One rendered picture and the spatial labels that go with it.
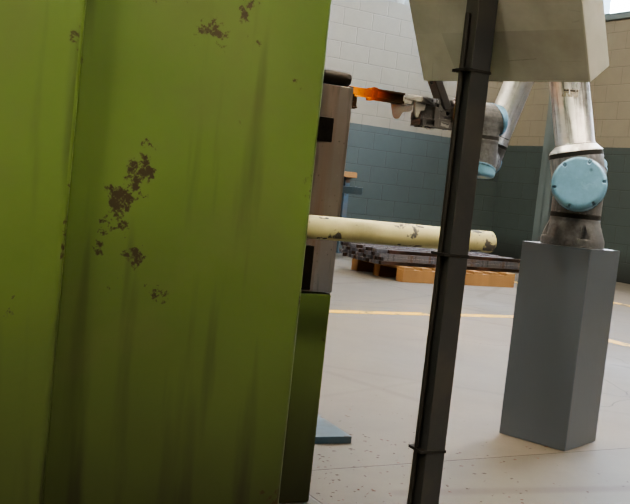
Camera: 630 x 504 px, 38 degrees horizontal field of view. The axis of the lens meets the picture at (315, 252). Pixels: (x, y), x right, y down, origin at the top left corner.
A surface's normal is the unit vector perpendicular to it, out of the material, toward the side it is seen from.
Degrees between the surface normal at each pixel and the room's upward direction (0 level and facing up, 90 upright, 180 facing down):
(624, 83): 90
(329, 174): 90
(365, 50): 90
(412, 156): 90
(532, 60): 120
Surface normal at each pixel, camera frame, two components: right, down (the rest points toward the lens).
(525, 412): -0.65, -0.01
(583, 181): -0.26, 0.12
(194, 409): 0.41, 0.11
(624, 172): -0.87, -0.06
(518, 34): -0.61, 0.48
